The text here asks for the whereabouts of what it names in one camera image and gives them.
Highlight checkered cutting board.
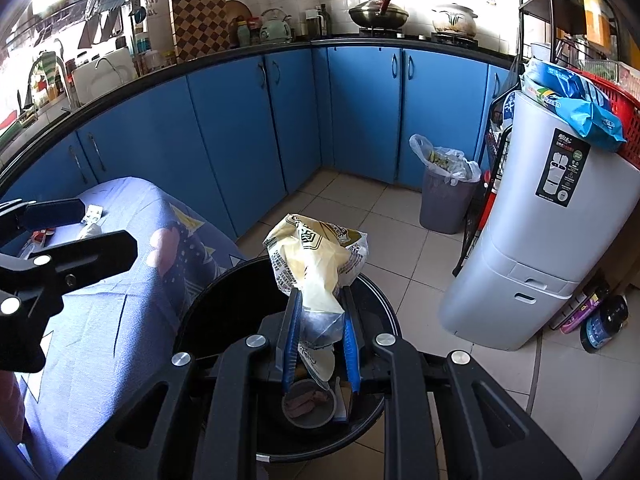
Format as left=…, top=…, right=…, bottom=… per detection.
left=169, top=0, right=231, bottom=63

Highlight white plastic bin liner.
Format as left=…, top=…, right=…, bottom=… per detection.
left=409, top=133, right=482, bottom=186

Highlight white clay pot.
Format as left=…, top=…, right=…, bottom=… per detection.
left=431, top=2, right=478, bottom=38

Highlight black trash bin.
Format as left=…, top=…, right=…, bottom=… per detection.
left=172, top=255, right=401, bottom=465

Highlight pink wrapper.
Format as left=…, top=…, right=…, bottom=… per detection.
left=284, top=390, right=328, bottom=418

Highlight purple bottle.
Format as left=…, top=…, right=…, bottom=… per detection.
left=560, top=285, right=611, bottom=335

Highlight steel wok with lid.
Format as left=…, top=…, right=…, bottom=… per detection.
left=348, top=0, right=410, bottom=31

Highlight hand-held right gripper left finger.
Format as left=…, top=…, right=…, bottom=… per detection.
left=57, top=287, right=304, bottom=480

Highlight person's left hand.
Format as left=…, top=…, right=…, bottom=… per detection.
left=0, top=374, right=25, bottom=443

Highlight tall white storage container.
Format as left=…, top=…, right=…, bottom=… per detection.
left=439, top=91, right=640, bottom=352

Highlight round wooden board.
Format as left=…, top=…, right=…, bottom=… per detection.
left=224, top=0, right=253, bottom=36

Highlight cream plastic bag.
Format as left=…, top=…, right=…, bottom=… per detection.
left=263, top=213, right=370, bottom=391

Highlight black gas stove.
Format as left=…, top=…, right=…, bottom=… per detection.
left=357, top=27, right=481, bottom=50

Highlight blue patterned tablecloth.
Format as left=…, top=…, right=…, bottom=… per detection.
left=0, top=176, right=251, bottom=480

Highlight black jug with blue label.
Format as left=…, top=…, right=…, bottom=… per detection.
left=581, top=294, right=630, bottom=353

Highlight blue white carton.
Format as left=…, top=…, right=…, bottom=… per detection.
left=336, top=377, right=353, bottom=423

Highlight blue plastic packet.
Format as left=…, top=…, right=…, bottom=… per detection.
left=520, top=57, right=628, bottom=152

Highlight yellow liquid jug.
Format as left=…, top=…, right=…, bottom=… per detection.
left=582, top=0, right=613, bottom=48

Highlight grey waste bin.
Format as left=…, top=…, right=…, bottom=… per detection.
left=419, top=160, right=482, bottom=235

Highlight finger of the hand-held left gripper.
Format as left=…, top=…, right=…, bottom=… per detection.
left=0, top=198, right=84, bottom=248
left=0, top=230, right=138, bottom=322

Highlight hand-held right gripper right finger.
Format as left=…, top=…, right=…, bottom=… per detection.
left=341, top=285, right=583, bottom=480

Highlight black metal rack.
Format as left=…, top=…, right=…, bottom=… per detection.
left=452, top=0, right=640, bottom=276

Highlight blue kitchen cabinets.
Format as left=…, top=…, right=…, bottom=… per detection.
left=0, top=40, right=511, bottom=241

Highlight pale green kettle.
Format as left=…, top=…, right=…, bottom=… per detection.
left=260, top=7, right=293, bottom=45

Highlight chrome kitchen faucet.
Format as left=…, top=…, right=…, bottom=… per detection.
left=27, top=50, right=73, bottom=111

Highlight red plastic basket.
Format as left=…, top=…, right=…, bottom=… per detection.
left=570, top=62, right=640, bottom=171

